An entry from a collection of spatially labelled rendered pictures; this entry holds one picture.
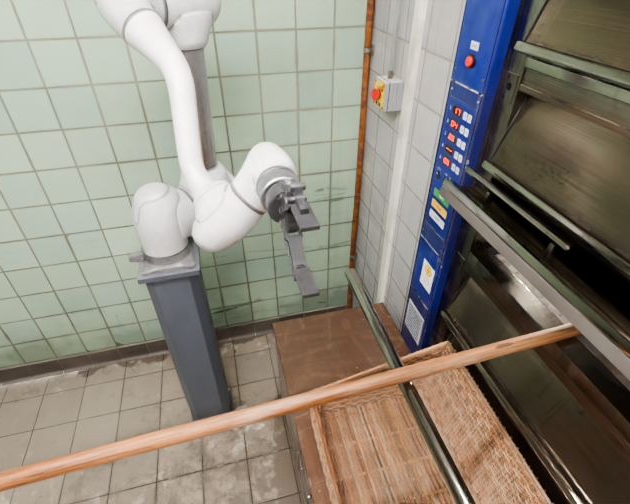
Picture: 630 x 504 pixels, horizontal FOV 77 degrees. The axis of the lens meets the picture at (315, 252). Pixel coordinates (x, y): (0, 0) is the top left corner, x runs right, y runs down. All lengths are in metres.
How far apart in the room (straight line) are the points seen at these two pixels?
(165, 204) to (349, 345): 0.90
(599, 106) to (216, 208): 0.76
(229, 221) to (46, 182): 1.19
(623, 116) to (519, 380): 0.66
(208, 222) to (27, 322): 1.69
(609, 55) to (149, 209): 1.17
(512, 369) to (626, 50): 0.75
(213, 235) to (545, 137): 0.74
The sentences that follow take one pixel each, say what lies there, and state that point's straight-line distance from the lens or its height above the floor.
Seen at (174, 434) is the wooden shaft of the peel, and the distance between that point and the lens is 0.81.
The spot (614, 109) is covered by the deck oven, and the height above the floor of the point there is 1.66.
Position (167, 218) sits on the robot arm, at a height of 1.20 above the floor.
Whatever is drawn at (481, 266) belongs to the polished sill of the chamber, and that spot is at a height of 1.17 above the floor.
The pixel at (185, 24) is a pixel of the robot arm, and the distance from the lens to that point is 1.23.
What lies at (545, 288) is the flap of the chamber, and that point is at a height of 1.41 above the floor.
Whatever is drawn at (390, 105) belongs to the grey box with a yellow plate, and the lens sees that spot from 1.53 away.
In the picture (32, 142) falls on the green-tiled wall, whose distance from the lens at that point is 1.91.
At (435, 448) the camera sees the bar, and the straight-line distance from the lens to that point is 0.82.
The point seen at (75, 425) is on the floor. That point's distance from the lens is 2.46.
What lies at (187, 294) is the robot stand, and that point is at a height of 0.89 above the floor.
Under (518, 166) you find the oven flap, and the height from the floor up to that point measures 1.49.
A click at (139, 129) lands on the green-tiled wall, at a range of 1.80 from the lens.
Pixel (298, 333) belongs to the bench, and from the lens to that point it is 1.73.
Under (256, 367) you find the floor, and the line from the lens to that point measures 2.36.
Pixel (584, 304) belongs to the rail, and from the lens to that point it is 0.77.
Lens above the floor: 1.89
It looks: 38 degrees down
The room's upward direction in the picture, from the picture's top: straight up
